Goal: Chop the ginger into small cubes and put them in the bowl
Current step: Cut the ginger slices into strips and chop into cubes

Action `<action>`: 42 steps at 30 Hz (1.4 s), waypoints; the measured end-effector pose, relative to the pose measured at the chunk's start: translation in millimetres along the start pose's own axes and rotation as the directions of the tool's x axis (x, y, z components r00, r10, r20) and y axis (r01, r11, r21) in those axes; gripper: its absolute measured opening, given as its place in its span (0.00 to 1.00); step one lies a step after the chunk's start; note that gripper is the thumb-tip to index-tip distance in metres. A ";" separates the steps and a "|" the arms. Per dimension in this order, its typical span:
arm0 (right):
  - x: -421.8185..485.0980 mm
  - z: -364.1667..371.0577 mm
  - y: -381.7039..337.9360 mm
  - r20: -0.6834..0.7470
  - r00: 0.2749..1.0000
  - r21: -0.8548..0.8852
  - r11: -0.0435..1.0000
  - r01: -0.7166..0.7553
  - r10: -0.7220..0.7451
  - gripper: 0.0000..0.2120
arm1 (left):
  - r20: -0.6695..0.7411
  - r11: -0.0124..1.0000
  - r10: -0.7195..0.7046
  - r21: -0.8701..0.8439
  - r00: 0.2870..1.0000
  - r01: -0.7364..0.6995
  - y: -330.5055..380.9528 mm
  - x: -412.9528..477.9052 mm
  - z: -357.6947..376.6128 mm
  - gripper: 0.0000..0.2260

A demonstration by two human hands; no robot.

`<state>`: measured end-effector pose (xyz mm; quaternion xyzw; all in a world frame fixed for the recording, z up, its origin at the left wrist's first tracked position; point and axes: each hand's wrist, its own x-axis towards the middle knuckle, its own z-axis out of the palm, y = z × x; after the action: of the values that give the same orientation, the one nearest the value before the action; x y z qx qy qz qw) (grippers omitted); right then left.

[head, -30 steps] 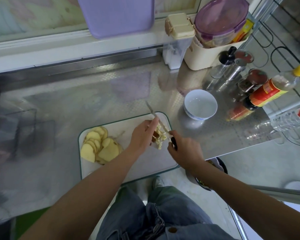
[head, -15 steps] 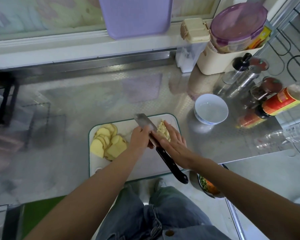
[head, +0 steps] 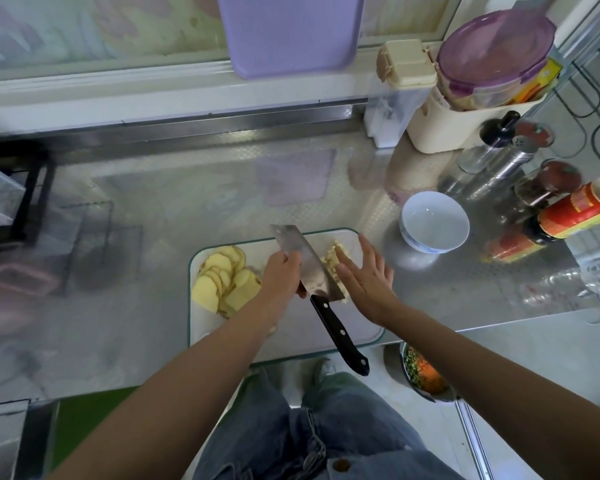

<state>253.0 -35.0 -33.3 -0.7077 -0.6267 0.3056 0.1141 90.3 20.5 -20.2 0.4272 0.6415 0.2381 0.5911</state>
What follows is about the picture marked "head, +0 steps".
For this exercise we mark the person's left hand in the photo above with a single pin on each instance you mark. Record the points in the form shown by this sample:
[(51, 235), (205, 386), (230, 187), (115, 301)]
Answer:
[(280, 280)]

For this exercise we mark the person's right hand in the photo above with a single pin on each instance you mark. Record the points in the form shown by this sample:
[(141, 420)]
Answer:
[(368, 285)]

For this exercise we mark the steel cleaver knife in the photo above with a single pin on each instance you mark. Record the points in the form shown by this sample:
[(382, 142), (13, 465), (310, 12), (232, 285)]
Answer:
[(305, 257)]

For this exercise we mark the pile of diced potato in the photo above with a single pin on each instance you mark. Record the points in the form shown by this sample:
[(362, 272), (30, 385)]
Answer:
[(334, 265)]

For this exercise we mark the pile of yellow potato slices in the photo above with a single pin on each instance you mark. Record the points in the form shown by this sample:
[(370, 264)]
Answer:
[(223, 280)]

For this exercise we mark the white bowl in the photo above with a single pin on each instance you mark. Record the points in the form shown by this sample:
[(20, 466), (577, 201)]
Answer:
[(434, 222)]

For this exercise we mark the person's right forearm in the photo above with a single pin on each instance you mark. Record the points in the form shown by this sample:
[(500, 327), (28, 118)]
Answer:
[(510, 395)]

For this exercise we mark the person's left forearm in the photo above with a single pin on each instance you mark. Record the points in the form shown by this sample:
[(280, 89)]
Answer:
[(165, 400)]

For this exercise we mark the metal bowl with scraps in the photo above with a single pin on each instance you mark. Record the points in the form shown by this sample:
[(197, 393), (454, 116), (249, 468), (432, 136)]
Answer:
[(425, 375)]

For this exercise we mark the person's blue jeans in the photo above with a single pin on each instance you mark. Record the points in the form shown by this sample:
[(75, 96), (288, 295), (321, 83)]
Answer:
[(280, 440)]

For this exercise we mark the white cutting board green rim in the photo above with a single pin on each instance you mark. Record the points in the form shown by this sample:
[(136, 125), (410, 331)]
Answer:
[(280, 340)]

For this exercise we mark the cream plastic canister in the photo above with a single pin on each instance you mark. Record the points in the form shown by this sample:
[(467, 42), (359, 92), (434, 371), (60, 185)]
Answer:
[(440, 130)]

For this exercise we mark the steel shaker brown cap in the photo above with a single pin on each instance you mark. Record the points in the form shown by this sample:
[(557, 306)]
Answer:
[(505, 160)]

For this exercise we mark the clear container cream lid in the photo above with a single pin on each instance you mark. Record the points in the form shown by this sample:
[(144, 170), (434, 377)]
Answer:
[(398, 100)]

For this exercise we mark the glass bottle black cap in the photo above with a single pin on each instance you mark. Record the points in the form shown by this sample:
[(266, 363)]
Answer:
[(492, 135)]

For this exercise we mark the glass jar red lid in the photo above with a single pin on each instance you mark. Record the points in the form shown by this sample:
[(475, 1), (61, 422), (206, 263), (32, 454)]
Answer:
[(552, 178)]

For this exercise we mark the sauce bottle red label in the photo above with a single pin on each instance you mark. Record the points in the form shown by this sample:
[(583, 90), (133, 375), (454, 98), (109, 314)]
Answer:
[(578, 208)]

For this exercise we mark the green mat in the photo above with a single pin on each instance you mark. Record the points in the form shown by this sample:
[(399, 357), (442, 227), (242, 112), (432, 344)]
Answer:
[(90, 420)]

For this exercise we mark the purple plastic cutting board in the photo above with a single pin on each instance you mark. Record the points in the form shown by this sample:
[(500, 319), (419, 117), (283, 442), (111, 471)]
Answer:
[(290, 35)]

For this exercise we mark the black metal rack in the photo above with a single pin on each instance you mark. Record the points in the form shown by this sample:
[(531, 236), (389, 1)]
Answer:
[(35, 195)]

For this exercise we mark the purple lid food container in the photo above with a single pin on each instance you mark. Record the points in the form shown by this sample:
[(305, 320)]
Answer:
[(495, 57)]

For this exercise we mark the clear plastic storage box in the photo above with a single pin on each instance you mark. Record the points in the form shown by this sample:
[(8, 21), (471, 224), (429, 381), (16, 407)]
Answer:
[(0, 195)]

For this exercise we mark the steel bin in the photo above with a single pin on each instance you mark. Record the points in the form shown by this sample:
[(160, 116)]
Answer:
[(2, 440)]

